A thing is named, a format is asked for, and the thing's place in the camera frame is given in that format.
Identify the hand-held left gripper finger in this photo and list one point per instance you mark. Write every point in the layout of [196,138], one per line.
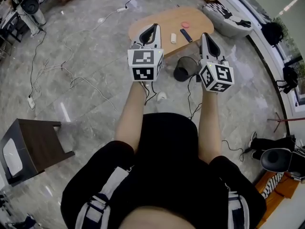
[158,38]
[140,33]

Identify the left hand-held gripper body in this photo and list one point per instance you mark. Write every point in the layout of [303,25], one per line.
[145,65]

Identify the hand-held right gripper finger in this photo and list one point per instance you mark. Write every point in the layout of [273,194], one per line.
[215,48]
[203,48]

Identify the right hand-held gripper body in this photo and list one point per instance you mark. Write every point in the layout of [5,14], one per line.
[218,76]

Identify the white tissue trash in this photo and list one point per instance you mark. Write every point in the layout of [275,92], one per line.
[161,96]
[173,38]

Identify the black mesh trash bin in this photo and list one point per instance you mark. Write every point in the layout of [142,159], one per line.
[184,68]

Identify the person's left forearm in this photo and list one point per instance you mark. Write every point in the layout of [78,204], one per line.
[131,116]

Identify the person's right forearm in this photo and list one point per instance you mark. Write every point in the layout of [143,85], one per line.
[209,128]

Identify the dark blue remote control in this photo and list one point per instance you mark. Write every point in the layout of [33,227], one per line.
[186,35]

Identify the oval wooden coffee table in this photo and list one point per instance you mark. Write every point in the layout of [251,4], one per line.
[171,20]

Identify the grey pouf with patterned cloth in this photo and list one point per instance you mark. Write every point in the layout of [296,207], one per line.
[224,24]

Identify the pink round disc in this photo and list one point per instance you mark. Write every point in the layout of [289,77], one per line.
[185,24]

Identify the white power strip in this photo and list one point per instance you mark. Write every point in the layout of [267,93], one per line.
[31,103]
[121,9]

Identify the black backpack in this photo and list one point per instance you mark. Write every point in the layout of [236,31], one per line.
[272,33]
[289,79]

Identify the red stick stand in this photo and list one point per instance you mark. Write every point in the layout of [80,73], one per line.
[283,120]

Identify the person's black shirt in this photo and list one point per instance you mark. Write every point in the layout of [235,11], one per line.
[166,170]

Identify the black white striped cloth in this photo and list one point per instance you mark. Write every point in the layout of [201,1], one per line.
[270,186]

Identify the dark wooden side table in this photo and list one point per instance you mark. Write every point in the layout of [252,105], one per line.
[40,144]

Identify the orange wooden bench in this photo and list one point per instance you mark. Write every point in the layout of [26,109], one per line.
[277,194]

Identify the white rounded tray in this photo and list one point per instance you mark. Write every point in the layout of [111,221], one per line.
[10,157]

